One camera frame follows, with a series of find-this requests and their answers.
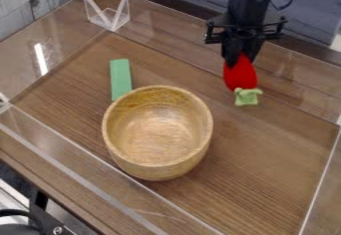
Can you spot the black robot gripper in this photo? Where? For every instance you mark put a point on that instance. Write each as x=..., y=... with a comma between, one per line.
x=225, y=30

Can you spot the black table frame bracket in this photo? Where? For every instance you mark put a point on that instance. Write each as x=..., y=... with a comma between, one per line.
x=54, y=227

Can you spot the wooden bowl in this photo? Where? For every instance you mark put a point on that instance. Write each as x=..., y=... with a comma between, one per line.
x=157, y=130

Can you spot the red felt strawberry toy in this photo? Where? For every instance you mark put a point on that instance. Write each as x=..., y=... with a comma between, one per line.
x=241, y=80

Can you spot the green rectangular block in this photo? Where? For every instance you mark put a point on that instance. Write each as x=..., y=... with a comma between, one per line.
x=121, y=77

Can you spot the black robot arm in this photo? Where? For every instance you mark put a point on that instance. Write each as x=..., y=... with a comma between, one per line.
x=249, y=22

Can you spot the clear acrylic corner bracket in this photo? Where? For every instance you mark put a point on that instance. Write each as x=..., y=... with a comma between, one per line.
x=111, y=19

